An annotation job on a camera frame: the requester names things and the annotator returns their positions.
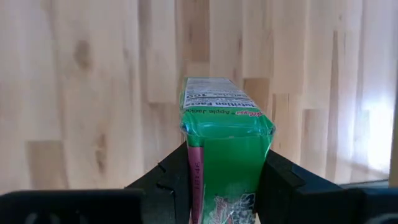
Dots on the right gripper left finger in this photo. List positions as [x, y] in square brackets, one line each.
[168, 193]

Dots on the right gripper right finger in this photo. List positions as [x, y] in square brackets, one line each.
[295, 202]

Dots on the green Apple Jacks cereal box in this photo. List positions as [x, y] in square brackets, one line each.
[230, 149]

